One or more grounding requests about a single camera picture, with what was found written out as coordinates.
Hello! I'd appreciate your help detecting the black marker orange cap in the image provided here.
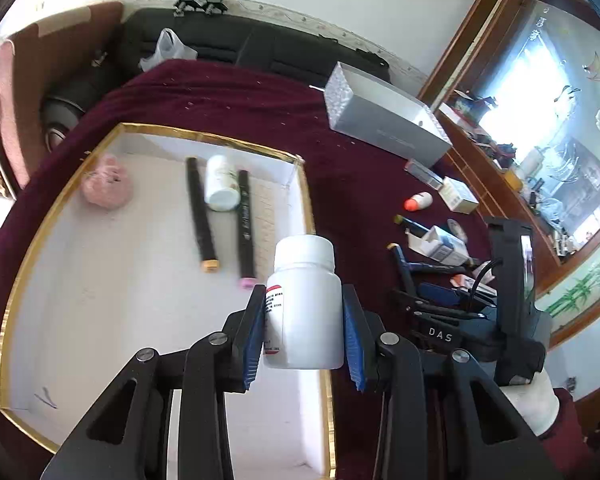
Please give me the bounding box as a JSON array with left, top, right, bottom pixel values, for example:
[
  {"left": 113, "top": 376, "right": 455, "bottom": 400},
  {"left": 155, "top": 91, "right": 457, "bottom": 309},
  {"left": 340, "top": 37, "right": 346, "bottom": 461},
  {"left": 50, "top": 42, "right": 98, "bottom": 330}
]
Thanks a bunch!
[{"left": 185, "top": 156, "right": 218, "bottom": 275}]

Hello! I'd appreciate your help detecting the white plastic bag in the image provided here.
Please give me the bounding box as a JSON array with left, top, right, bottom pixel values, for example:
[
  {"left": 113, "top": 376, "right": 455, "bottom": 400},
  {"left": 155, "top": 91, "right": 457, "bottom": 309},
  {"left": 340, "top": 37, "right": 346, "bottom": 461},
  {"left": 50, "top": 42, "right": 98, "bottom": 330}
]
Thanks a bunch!
[{"left": 139, "top": 27, "right": 198, "bottom": 73}]

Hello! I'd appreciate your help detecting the black marker pink cap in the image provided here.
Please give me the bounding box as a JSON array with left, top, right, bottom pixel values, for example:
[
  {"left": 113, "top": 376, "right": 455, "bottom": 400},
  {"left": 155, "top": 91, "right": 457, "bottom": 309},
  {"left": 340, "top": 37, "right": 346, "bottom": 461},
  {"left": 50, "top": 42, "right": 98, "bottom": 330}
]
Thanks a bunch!
[{"left": 236, "top": 170, "right": 257, "bottom": 292}]

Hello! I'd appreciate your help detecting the small cream carton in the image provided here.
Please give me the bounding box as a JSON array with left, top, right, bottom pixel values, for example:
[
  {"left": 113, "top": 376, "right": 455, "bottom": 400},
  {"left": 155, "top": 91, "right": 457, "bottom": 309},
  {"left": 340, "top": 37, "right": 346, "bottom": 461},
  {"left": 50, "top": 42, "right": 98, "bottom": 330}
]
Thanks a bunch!
[{"left": 440, "top": 176, "right": 480, "bottom": 215}]

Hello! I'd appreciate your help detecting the small white bottle green label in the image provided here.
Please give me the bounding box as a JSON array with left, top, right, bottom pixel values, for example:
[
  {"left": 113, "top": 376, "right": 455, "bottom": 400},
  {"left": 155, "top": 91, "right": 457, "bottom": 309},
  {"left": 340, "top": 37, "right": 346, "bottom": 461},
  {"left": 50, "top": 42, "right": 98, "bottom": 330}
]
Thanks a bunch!
[{"left": 203, "top": 155, "right": 241, "bottom": 212}]

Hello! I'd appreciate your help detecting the black bag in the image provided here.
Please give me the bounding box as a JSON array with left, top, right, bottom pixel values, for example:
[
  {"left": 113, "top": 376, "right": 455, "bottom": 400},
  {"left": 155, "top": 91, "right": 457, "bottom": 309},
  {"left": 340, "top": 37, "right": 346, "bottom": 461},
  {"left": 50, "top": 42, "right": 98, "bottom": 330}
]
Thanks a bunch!
[{"left": 40, "top": 50, "right": 126, "bottom": 151}]

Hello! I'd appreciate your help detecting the grey cardboard box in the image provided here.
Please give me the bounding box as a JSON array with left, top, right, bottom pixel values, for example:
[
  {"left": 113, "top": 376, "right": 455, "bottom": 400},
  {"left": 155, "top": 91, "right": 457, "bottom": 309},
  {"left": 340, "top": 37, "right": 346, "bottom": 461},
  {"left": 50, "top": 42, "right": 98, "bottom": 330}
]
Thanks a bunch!
[{"left": 324, "top": 61, "right": 453, "bottom": 170}]

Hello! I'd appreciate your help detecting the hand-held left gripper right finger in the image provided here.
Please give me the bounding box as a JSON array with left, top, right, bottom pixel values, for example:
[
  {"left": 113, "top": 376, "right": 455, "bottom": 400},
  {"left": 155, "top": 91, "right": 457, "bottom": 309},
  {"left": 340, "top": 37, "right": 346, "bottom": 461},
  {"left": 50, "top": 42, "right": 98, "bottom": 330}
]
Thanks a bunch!
[{"left": 341, "top": 284, "right": 566, "bottom": 480}]

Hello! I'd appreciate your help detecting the white tray with gold rim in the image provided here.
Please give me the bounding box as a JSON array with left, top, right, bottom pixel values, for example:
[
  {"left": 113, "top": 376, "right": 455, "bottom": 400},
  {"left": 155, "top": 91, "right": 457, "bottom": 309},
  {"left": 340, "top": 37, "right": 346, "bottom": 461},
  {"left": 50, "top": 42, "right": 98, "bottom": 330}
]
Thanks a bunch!
[{"left": 0, "top": 122, "right": 338, "bottom": 480}]

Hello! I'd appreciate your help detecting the brown armchair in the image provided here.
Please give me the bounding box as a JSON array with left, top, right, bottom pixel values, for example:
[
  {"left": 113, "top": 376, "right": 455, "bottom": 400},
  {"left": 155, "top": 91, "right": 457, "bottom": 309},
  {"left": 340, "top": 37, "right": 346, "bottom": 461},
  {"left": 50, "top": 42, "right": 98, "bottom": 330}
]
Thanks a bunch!
[{"left": 0, "top": 2, "right": 126, "bottom": 201}]

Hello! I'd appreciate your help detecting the decorated mirror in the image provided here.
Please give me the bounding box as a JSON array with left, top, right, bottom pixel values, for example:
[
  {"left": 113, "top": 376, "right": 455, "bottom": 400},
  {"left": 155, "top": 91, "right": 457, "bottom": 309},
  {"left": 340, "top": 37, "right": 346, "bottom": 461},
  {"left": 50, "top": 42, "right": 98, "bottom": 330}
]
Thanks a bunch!
[{"left": 430, "top": 0, "right": 600, "bottom": 261}]

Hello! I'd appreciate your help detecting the black cable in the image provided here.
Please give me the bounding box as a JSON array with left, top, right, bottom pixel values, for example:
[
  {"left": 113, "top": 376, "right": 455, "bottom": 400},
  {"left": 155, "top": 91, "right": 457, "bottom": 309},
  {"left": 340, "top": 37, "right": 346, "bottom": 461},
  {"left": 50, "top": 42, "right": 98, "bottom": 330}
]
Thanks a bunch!
[{"left": 470, "top": 259, "right": 503, "bottom": 303}]

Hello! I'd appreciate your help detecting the large white plastic bottle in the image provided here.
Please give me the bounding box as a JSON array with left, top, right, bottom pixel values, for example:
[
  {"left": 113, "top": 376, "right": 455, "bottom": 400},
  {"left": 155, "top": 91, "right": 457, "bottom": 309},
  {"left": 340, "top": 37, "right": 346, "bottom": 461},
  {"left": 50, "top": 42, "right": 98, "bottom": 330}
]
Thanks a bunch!
[{"left": 262, "top": 235, "right": 345, "bottom": 371}]

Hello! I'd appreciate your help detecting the wooden cabinet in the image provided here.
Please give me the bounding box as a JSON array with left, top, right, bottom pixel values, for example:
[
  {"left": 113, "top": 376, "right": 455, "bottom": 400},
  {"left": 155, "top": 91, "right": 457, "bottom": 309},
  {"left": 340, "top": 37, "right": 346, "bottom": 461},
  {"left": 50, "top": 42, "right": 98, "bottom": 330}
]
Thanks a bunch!
[{"left": 417, "top": 0, "right": 600, "bottom": 351}]

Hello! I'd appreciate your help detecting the white jar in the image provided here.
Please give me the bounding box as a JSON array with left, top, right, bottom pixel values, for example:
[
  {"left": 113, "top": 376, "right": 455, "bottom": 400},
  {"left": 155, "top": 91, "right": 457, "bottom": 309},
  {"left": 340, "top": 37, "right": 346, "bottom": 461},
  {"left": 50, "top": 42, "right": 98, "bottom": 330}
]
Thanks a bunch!
[{"left": 522, "top": 147, "right": 543, "bottom": 177}]

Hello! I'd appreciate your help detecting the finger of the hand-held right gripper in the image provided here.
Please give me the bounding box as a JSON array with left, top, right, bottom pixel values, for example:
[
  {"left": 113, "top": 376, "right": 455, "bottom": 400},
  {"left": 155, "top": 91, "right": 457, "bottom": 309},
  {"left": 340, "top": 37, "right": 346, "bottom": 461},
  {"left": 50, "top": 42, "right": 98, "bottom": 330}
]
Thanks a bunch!
[
  {"left": 390, "top": 290, "right": 486, "bottom": 322},
  {"left": 419, "top": 283, "right": 496, "bottom": 311}
]

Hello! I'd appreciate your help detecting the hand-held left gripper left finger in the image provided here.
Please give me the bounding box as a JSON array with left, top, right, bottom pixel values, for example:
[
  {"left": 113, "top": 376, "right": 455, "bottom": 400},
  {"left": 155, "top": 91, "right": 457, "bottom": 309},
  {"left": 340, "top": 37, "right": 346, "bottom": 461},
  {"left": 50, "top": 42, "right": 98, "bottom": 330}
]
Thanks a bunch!
[{"left": 40, "top": 284, "right": 268, "bottom": 480}]

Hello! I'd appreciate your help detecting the small bottle orange cap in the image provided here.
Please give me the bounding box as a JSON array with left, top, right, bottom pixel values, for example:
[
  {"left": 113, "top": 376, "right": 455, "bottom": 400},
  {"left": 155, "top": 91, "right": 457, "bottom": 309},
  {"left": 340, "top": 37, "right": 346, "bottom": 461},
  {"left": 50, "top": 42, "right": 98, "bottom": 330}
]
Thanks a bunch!
[{"left": 404, "top": 192, "right": 434, "bottom": 212}]

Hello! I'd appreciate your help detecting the white blue medicine box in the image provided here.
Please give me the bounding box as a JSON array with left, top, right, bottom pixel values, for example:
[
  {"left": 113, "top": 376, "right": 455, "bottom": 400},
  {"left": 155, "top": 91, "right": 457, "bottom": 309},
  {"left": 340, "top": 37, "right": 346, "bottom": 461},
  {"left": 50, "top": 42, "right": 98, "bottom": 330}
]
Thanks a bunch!
[{"left": 406, "top": 225, "right": 470, "bottom": 265}]

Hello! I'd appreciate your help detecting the pink plush pouch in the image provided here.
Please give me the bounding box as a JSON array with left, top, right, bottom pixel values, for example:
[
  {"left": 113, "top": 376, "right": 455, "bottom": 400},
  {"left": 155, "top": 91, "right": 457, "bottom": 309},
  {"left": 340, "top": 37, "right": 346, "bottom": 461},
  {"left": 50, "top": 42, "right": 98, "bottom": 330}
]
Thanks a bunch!
[{"left": 82, "top": 154, "right": 133, "bottom": 208}]

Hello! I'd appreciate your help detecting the black sofa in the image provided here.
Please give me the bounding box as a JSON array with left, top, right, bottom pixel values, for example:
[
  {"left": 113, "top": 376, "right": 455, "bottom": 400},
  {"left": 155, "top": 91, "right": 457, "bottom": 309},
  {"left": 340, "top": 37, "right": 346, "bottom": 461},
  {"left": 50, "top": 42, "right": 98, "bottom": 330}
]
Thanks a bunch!
[{"left": 115, "top": 7, "right": 393, "bottom": 86}]

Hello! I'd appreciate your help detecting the person's right hand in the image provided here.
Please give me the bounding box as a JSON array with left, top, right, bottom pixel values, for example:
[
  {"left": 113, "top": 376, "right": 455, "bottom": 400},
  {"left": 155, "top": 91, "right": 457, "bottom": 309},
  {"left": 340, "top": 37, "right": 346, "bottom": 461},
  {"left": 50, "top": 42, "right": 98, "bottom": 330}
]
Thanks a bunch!
[{"left": 500, "top": 370, "right": 561, "bottom": 436}]

